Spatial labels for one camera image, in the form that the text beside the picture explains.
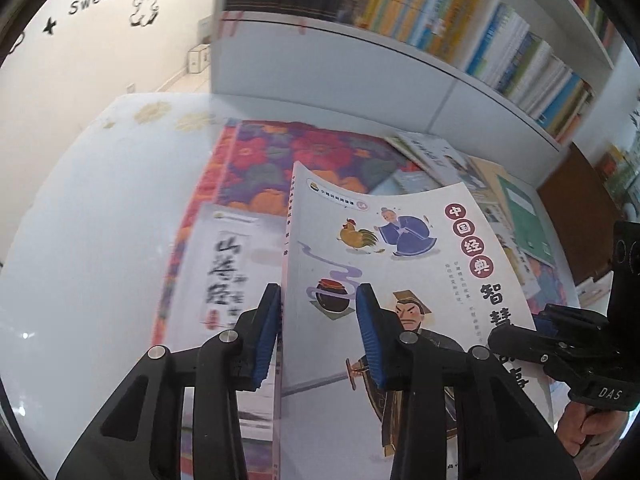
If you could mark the white bookshelf with books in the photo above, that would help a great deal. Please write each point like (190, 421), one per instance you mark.
(518, 82)

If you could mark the brown wooden cabinet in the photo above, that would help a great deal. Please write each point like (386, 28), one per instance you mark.
(583, 215)

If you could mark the stacked books pile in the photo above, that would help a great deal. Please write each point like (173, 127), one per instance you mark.
(445, 166)

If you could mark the white rooster wisdom book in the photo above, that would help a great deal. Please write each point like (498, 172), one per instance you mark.
(433, 262)

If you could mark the floral quilted mat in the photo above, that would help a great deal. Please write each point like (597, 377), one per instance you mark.
(251, 170)

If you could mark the small cardboard box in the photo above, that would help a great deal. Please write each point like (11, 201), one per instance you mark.
(197, 59)

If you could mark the grey calligraphy cover book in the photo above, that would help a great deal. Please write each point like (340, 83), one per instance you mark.
(230, 258)

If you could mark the teal cover book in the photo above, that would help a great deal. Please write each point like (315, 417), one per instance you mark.
(528, 230)

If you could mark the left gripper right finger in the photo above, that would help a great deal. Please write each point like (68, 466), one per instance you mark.
(501, 434)

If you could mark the person's right hand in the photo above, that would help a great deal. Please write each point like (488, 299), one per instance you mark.
(581, 424)

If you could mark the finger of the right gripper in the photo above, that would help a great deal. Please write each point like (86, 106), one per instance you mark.
(558, 358)
(569, 323)

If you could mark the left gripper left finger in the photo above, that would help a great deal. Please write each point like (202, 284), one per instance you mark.
(137, 432)

